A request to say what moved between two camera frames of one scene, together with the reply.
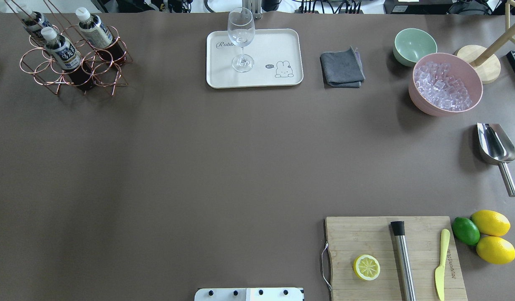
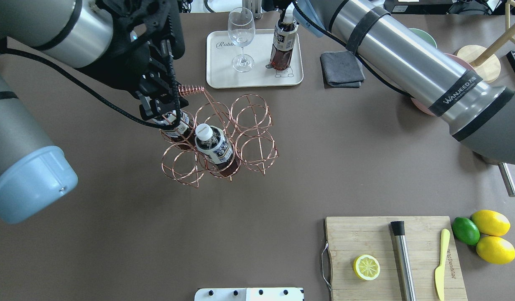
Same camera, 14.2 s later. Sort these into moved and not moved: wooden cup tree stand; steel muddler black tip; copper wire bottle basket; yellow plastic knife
Moved: copper wire bottle basket
Not moved: steel muddler black tip; yellow plastic knife; wooden cup tree stand
